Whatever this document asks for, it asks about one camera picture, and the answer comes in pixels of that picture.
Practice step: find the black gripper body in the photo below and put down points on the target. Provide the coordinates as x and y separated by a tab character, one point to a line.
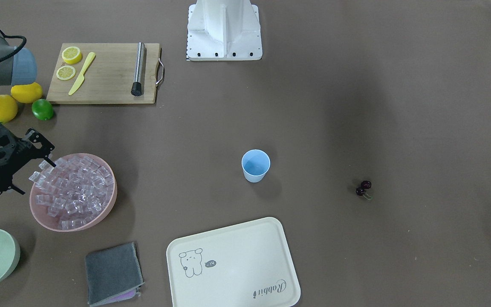
20	154

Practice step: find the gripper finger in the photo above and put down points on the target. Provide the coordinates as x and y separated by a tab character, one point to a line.
16	189
49	161

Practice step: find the pink bowl of ice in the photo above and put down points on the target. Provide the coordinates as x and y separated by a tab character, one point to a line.
75	194

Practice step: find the light blue plastic cup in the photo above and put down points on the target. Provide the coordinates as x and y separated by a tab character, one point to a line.
255	163

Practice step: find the green lime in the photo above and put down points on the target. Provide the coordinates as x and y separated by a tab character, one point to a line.
42	109

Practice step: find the yellow lemon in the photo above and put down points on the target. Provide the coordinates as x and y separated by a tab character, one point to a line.
27	94
8	108

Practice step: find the lemon slice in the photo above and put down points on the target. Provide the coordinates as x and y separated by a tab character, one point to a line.
65	73
71	55

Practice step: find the wooden cutting board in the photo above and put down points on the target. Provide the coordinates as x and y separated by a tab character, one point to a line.
110	76

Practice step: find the yellow plastic knife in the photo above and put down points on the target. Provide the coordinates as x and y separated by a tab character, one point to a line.
80	78

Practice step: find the steel muddler black tip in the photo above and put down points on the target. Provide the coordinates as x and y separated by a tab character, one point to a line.
137	85

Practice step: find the grey folded cloth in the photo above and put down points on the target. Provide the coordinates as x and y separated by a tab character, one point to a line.
113	274

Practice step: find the cream rabbit tray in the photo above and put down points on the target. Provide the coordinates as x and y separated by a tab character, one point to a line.
244	265

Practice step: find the dark red cherry pair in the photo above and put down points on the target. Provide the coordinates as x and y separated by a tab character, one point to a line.
361	190

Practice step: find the white camera pillar base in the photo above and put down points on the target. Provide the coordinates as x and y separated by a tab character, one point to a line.
223	30

